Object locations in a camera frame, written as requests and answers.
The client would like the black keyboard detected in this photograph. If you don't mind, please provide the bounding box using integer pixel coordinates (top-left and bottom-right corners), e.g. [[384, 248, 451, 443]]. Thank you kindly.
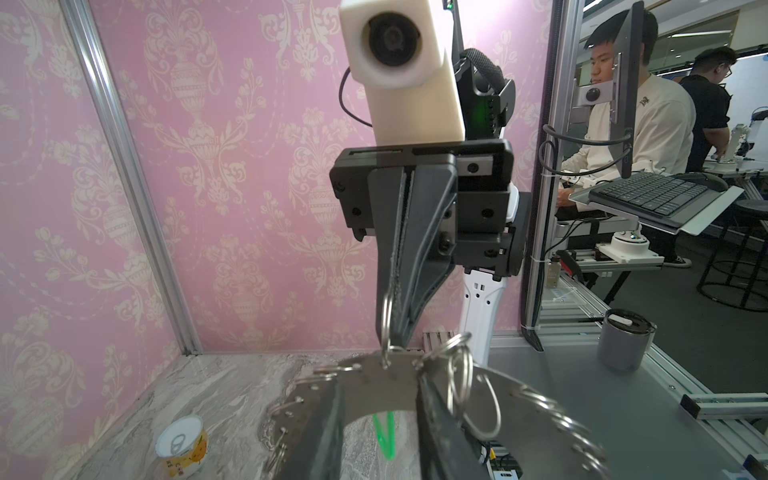
[[586, 172, 742, 235]]

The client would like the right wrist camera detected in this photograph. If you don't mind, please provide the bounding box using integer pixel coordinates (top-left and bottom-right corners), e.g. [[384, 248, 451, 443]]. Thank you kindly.
[[339, 0, 465, 146]]

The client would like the person in white shirt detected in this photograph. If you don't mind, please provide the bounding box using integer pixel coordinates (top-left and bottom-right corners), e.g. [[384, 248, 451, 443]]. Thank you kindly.
[[554, 8, 697, 268]]

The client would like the yellow can white lid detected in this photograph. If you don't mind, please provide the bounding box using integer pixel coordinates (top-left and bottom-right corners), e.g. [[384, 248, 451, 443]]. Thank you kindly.
[[155, 415, 209, 479]]

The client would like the metal key organizer ring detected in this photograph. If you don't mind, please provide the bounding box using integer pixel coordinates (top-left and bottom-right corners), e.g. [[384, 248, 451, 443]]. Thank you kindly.
[[260, 287, 613, 480]]

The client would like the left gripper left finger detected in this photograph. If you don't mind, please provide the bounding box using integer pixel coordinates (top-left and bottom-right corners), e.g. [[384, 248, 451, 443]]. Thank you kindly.
[[277, 380, 345, 479]]

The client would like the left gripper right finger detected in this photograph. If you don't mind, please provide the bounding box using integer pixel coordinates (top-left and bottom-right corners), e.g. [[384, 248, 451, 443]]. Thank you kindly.
[[416, 375, 489, 480]]

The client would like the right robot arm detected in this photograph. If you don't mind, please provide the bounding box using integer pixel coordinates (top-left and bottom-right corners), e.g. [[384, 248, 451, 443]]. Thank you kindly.
[[329, 1, 530, 357]]

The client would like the person in black shirt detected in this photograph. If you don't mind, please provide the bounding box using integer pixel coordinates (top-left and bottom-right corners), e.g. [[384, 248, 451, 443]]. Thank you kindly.
[[680, 46, 737, 173]]

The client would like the grey cylindrical cup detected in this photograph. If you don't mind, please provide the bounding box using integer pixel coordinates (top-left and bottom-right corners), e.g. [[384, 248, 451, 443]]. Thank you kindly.
[[597, 308, 657, 373]]

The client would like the black round stool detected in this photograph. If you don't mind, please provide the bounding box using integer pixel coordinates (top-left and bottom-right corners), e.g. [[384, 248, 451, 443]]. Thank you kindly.
[[696, 199, 767, 314]]

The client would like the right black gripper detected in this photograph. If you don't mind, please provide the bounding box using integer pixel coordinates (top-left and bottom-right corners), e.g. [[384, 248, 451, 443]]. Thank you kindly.
[[329, 139, 530, 347]]

